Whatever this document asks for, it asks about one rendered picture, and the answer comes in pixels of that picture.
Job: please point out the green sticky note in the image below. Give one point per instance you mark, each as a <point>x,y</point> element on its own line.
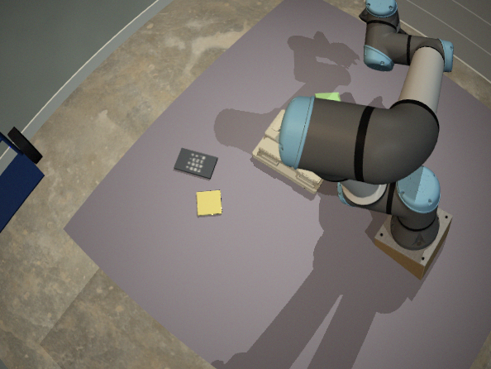
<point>331,96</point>

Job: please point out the dark grey keypad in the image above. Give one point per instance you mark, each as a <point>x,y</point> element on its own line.
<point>196,163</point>

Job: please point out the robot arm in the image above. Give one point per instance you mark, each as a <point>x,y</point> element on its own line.
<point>371,150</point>

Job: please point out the yellow sticky note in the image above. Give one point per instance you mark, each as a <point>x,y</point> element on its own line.
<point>209,202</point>

